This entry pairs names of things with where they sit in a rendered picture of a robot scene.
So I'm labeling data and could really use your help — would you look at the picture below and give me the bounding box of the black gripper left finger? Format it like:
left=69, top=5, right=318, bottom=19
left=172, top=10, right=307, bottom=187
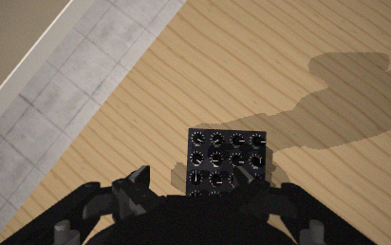
left=0, top=165, right=176, bottom=245

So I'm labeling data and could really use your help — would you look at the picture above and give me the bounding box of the black knob box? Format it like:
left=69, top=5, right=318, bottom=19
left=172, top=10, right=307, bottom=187
left=185, top=128, right=267, bottom=197

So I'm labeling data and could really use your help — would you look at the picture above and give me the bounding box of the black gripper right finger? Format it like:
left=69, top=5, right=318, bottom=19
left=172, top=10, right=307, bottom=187
left=209, top=166, right=377, bottom=245

